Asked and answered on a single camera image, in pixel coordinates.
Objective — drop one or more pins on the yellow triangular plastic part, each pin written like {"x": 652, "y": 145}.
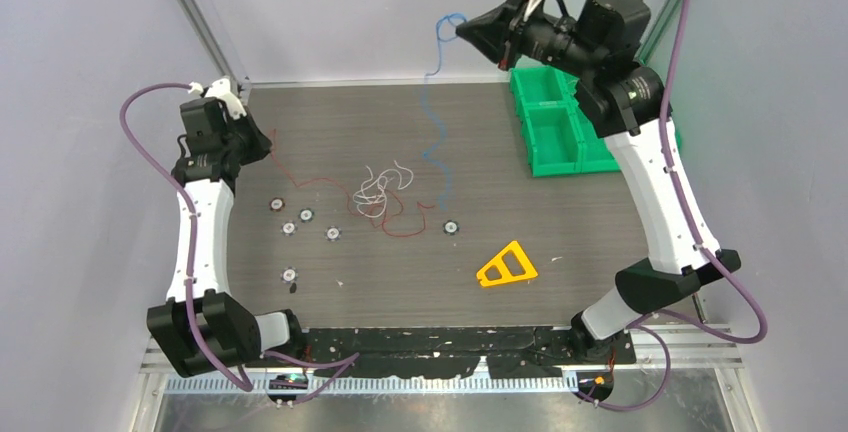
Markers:
{"x": 510, "y": 265}

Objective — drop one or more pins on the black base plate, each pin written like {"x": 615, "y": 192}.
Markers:
{"x": 450, "y": 352}

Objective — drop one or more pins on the left controller board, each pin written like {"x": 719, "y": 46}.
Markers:
{"x": 287, "y": 387}

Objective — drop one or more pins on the controller board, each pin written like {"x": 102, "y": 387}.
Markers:
{"x": 594, "y": 386}
{"x": 287, "y": 387}

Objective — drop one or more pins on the poker chip centre right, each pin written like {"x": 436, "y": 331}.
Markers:
{"x": 450, "y": 227}

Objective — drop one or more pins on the green compartment bin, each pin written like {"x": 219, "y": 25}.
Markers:
{"x": 560, "y": 140}

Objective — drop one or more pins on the poker chip upper left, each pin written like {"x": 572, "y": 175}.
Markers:
{"x": 306, "y": 215}

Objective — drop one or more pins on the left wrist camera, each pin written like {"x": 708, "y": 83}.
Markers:
{"x": 225, "y": 91}

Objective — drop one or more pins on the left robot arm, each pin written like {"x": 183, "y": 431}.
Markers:
{"x": 201, "y": 325}

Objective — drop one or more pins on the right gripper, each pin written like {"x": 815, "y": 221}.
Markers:
{"x": 497, "y": 33}

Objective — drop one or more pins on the right controller board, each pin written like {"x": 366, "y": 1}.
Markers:
{"x": 594, "y": 386}

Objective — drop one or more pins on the poker chip lower left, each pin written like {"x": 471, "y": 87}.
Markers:
{"x": 289, "y": 275}

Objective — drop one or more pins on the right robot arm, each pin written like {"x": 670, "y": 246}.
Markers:
{"x": 621, "y": 99}

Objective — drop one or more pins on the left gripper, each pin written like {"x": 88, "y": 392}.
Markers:
{"x": 261, "y": 145}

